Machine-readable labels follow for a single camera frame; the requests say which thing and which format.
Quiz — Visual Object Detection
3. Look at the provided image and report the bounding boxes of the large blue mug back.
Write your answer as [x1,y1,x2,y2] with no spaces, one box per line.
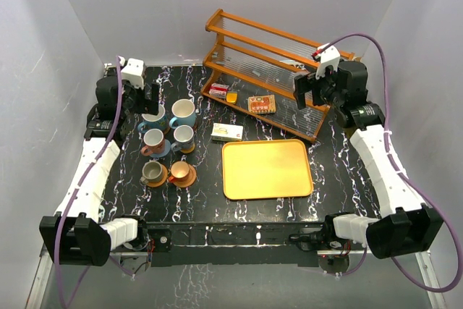
[137,105,169,134]

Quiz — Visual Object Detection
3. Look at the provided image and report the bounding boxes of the large blue mug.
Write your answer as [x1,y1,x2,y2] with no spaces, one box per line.
[169,99,196,130]
[137,105,169,134]

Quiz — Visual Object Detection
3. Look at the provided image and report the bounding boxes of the large blue mug front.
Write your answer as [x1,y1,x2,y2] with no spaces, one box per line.
[169,99,196,130]

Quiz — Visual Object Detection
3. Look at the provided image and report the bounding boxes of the pink grey mug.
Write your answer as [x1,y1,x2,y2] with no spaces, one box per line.
[140,129,166,157]

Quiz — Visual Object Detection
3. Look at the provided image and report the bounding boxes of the grey blue speckled mug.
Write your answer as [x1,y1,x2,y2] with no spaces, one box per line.
[171,127,195,152]

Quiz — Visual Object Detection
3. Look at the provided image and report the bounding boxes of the small grey green cup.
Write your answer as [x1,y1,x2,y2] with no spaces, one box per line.
[140,160,166,186]

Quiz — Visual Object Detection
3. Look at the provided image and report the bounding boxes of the small red orange cup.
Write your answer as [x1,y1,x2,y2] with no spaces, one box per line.
[168,161,191,184]

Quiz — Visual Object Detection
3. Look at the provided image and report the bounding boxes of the plain orange wooden coaster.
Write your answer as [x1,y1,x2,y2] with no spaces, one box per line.
[143,162,169,188]

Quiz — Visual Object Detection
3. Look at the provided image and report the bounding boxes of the light wooden ridged coaster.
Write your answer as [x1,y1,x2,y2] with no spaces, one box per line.
[171,164,197,188]

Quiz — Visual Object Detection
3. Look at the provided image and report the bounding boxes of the blue paper coaster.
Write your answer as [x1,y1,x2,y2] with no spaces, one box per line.
[149,139,171,158]

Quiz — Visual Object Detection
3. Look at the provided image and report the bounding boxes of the orange black paper coaster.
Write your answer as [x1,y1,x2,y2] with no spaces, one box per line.
[180,144,196,154]

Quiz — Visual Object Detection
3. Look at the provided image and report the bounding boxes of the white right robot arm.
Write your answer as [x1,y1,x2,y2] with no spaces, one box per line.
[290,61,443,259]

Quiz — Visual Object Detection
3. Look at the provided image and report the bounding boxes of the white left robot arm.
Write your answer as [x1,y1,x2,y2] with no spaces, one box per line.
[39,76,160,266]

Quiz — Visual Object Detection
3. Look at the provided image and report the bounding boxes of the orange snack package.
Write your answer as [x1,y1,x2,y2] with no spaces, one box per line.
[247,95,276,114]

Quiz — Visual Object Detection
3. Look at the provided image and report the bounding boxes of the orange wooden shelf rack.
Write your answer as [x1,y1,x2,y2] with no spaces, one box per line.
[200,8,356,144]

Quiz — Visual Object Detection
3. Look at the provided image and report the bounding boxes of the red white small box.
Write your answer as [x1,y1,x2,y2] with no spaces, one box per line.
[208,83,229,99]

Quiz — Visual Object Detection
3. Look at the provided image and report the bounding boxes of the orange yellow small packet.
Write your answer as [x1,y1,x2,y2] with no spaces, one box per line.
[226,91,238,104]

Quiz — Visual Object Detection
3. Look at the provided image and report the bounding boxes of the white yellow carton box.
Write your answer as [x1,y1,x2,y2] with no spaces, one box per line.
[211,123,243,142]

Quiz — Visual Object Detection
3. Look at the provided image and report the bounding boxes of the yellow serving tray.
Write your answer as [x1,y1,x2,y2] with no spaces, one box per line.
[222,139,313,200]

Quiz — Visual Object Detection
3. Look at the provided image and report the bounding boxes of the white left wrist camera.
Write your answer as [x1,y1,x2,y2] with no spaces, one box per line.
[121,58,145,89]

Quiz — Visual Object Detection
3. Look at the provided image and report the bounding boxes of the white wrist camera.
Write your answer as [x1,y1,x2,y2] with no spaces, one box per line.
[312,43,341,80]
[121,58,145,89]

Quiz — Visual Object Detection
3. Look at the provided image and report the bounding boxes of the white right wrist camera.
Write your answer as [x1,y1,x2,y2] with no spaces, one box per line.
[312,43,341,80]

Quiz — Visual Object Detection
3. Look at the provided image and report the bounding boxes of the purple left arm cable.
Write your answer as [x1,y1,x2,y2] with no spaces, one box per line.
[53,55,126,309]

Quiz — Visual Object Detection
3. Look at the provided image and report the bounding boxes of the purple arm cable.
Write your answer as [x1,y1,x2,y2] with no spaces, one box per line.
[313,32,459,294]
[53,55,126,309]

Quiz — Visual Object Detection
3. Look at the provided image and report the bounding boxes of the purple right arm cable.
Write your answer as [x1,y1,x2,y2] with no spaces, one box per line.
[313,32,459,294]

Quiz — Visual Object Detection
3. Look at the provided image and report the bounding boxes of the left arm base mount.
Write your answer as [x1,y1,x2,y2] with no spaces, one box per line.
[111,225,172,270]

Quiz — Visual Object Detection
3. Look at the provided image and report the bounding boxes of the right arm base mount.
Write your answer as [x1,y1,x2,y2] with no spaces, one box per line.
[289,213,368,265]

